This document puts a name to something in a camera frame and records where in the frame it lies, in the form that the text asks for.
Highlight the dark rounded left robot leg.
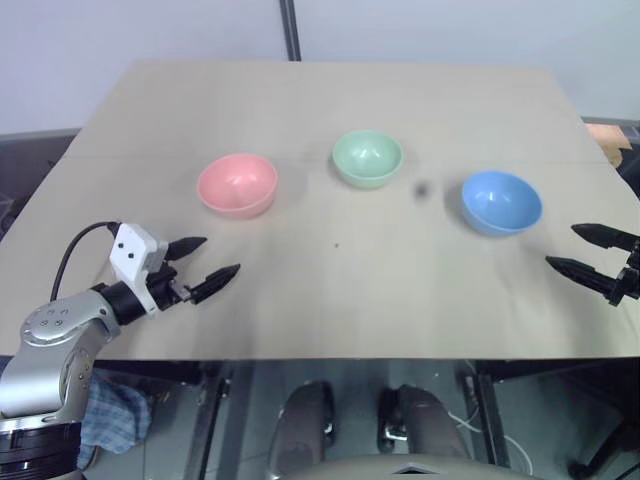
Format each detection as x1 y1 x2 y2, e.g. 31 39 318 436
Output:
269 380 335 480

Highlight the dark rounded robot leg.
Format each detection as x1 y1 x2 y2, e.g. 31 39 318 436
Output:
379 383 474 459
269 380 335 480

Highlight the pink bowl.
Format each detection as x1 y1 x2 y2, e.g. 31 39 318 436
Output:
196 153 279 220

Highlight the blue bowl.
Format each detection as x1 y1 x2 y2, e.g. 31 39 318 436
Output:
460 170 544 237

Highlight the dark vertical wall post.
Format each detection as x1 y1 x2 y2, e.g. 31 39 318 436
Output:
278 0 304 62

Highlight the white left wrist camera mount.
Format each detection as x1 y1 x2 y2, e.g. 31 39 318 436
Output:
109 223 171 315

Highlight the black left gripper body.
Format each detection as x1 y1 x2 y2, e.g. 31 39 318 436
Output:
144 255 194 310

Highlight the brown cardboard box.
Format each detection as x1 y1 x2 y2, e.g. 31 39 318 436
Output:
585 122 640 168

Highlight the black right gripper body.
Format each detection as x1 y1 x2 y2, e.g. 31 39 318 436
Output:
605 238 640 307

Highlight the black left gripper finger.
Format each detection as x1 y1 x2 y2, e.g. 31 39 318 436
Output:
187 263 242 306
165 236 209 261

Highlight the black table frame leg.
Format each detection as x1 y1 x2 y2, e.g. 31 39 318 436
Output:
192 360 236 480
462 358 512 469

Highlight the blue checked cloth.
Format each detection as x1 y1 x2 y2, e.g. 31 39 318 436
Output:
78 372 153 470

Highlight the dark rounded right robot leg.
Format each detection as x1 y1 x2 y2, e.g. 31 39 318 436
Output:
379 383 474 459

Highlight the white cable on floor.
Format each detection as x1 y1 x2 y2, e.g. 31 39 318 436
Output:
448 410 532 476

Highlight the green bowl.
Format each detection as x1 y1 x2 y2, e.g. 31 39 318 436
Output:
331 129 404 192

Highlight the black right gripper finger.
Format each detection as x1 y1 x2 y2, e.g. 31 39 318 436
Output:
545 255 621 300
570 223 637 255

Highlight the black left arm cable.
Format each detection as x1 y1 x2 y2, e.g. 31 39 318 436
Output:
51 220 123 303

